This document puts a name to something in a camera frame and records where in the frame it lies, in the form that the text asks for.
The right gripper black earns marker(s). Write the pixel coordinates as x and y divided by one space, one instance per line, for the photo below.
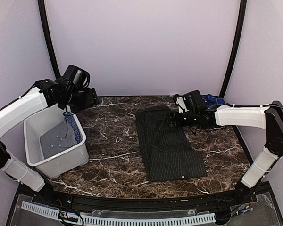
173 117

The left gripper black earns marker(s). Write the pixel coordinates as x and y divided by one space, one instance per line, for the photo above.
91 99

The black pinstriped long sleeve shirt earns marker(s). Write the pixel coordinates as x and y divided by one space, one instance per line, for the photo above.
166 153

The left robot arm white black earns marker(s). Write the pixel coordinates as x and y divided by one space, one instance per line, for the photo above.
41 95

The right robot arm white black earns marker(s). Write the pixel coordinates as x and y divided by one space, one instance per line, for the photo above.
266 119

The blue patterned shirt in bin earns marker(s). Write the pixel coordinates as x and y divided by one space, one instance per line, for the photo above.
70 119

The grey button shirt in bin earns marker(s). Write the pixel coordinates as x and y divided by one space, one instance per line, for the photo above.
56 141

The blue plaid folded shirt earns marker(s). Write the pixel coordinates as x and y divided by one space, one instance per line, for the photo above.
212 101

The white plastic bin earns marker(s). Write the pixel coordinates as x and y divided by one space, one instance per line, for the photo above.
40 123

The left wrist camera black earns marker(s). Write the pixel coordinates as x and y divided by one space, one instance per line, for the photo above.
77 76

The black front rail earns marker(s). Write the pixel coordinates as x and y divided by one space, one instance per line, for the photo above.
222 201

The left black frame post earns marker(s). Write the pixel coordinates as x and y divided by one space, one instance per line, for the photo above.
47 37

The black frame post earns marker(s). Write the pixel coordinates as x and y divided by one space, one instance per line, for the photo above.
47 37
235 46

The white slotted cable duct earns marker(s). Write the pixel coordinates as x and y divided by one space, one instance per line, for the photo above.
121 218

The right black frame post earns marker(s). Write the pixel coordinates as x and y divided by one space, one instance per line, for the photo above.
235 46

